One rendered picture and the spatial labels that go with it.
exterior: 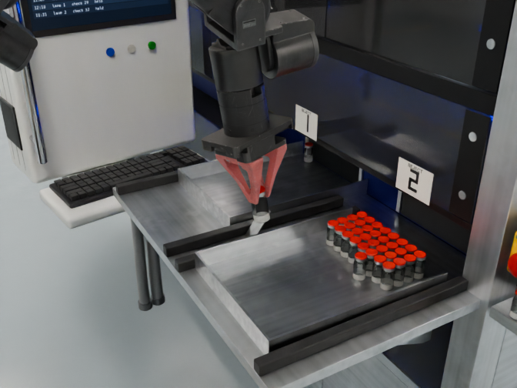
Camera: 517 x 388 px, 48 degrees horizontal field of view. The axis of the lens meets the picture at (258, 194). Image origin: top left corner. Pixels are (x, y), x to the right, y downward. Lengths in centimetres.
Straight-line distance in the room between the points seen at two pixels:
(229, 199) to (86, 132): 51
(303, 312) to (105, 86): 90
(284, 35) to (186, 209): 62
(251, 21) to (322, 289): 51
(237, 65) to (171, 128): 107
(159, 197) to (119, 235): 162
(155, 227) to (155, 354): 108
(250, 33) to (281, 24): 6
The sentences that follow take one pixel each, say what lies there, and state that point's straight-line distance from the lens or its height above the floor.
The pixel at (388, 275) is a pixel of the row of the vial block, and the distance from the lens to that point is 98.
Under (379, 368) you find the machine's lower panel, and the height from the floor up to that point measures 56.
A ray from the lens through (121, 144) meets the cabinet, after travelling 166.
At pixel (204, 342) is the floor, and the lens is 222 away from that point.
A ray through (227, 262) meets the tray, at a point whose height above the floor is 88.
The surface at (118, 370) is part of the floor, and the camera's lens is 216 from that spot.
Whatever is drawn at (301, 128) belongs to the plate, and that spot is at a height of 100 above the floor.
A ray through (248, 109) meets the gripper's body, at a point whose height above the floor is 125.
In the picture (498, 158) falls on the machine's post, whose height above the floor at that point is 112.
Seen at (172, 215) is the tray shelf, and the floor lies 88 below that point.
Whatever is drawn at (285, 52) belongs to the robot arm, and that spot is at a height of 131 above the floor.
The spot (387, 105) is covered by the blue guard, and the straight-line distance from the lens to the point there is 108.
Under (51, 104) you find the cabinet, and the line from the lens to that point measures 155.
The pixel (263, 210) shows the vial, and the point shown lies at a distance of 76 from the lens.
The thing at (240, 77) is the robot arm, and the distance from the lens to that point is 67.
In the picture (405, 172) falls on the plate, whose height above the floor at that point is 103.
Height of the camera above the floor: 147
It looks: 27 degrees down
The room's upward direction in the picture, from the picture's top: straight up
